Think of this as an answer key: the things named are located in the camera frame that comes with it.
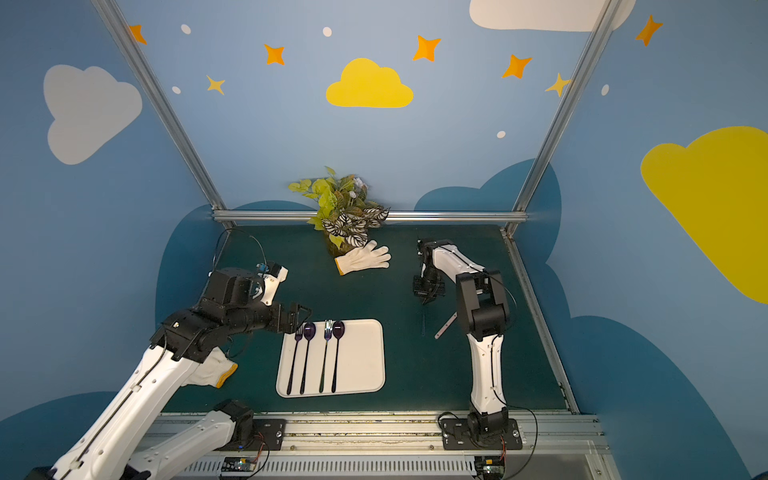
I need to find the white work glove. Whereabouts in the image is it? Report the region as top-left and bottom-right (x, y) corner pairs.
(335, 240), (391, 276)

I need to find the left controller board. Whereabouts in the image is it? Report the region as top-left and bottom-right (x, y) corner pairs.
(220, 457), (260, 476)

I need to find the right table edge rail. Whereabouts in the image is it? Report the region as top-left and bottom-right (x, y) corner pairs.
(501, 228), (581, 415)

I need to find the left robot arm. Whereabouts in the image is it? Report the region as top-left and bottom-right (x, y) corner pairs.
(27, 262), (302, 479)

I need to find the white tray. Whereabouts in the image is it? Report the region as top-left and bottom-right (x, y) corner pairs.
(276, 319), (386, 398)

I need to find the horizontal aluminium frame rail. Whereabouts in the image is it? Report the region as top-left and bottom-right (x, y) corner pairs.
(212, 209), (528, 224)

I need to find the purple spoon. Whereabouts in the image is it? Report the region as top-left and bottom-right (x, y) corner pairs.
(331, 320), (346, 393)
(299, 322), (317, 395)

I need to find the silver spoon pink handle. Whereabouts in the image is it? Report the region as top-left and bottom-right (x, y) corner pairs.
(434, 312), (457, 340)

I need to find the teal iridescent fork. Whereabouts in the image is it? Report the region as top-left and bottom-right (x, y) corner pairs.
(319, 320), (334, 393)

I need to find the controller board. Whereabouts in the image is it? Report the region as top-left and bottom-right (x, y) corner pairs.
(220, 457), (260, 476)
(474, 456), (505, 480)

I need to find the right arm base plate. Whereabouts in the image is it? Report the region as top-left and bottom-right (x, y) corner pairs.
(438, 416), (523, 451)

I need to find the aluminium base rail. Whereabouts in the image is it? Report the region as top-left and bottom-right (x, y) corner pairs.
(137, 410), (610, 457)

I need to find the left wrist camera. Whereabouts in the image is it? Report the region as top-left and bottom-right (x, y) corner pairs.
(257, 261), (288, 306)

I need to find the left aluminium corner post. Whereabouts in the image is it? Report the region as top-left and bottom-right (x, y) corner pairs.
(91, 0), (236, 228)

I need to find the aluminium corner post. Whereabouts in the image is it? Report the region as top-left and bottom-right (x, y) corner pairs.
(504, 0), (622, 239)
(91, 0), (236, 228)

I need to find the purple fork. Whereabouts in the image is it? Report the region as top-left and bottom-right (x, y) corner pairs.
(286, 324), (303, 395)

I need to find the potted artificial plant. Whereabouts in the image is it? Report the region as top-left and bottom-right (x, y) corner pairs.
(288, 166), (390, 257)

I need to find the right aluminium corner post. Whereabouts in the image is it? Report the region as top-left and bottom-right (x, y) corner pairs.
(504, 0), (622, 239)

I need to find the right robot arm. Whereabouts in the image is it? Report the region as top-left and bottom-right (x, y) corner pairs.
(413, 239), (511, 440)

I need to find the right controller board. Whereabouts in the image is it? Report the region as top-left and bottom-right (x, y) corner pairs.
(474, 456), (505, 480)

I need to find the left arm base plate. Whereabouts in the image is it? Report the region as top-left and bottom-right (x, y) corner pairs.
(219, 418), (287, 452)

